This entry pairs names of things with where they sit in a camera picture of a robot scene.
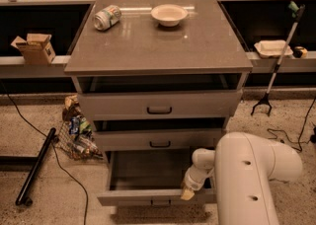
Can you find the grey drawer cabinet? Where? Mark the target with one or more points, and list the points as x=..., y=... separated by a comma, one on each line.
x=138, y=55

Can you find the grey bottom drawer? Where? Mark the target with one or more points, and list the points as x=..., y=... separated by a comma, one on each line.
x=151, y=177

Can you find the small cardboard box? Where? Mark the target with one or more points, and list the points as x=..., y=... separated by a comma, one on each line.
x=36, y=49

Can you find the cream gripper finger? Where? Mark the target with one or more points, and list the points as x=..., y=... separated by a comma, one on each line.
x=187, y=193

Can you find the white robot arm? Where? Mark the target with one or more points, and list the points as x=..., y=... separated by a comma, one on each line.
x=243, y=165

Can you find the reacher grabber tool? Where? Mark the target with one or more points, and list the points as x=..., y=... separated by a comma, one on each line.
x=297, y=12

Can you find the crushed soda can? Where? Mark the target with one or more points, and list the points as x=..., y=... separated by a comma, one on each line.
x=107, y=17

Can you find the grey top drawer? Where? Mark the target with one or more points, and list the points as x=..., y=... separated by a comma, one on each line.
x=158, y=105

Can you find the black tube table leg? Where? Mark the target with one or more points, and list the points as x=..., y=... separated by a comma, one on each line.
x=23, y=196

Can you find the yellow tape measure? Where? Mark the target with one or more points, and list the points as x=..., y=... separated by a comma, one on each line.
x=300, y=52

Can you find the grey drawer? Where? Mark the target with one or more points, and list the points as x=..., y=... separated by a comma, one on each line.
x=158, y=105
x=151, y=177
x=158, y=139

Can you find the white takeout container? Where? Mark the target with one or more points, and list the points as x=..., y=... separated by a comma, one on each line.
x=272, y=48

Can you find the white paper bowl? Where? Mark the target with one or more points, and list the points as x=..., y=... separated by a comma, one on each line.
x=169, y=15

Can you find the grey middle drawer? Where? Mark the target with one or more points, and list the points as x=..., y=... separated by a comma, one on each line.
x=158, y=139

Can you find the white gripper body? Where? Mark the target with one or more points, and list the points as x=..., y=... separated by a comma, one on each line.
x=192, y=181

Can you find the wire basket with trash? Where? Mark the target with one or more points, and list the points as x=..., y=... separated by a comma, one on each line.
x=75, y=136

